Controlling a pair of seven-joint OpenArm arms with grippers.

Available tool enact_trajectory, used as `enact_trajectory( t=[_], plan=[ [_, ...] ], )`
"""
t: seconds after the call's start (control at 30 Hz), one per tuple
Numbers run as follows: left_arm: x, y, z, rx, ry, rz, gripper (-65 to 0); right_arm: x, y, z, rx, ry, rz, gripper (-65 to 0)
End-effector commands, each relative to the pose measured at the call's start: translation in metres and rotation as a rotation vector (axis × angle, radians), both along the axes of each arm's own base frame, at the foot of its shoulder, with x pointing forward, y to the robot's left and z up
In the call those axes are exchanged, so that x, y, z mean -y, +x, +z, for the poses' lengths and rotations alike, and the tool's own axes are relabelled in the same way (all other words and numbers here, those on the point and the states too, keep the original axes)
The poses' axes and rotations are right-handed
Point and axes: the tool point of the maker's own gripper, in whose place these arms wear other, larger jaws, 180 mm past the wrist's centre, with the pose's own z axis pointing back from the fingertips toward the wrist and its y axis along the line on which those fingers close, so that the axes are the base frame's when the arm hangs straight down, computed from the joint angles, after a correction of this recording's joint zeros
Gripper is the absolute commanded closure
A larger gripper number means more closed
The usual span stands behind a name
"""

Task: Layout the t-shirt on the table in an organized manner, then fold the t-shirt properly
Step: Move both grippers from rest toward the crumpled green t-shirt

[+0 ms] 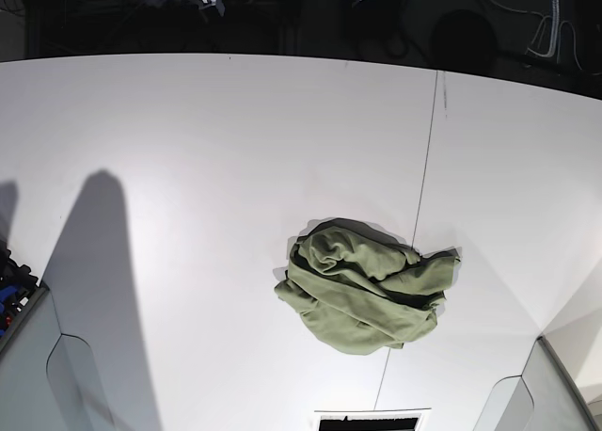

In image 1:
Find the right grey table partition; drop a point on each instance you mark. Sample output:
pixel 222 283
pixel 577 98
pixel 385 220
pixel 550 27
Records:
pixel 542 397

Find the left grey table partition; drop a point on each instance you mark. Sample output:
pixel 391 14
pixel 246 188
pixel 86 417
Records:
pixel 49 379

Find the blue and black clutter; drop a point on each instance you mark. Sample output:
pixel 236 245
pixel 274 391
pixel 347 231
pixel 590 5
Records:
pixel 17 286

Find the green t-shirt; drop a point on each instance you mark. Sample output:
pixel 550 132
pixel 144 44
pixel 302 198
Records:
pixel 358 289

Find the grey table partition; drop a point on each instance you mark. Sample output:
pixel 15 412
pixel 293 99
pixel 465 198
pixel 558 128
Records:
pixel 49 379
pixel 542 397

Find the black round stool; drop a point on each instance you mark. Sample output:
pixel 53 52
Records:
pixel 464 41

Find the table cable hatch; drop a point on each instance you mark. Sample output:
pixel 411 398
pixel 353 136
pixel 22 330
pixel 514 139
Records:
pixel 375 420

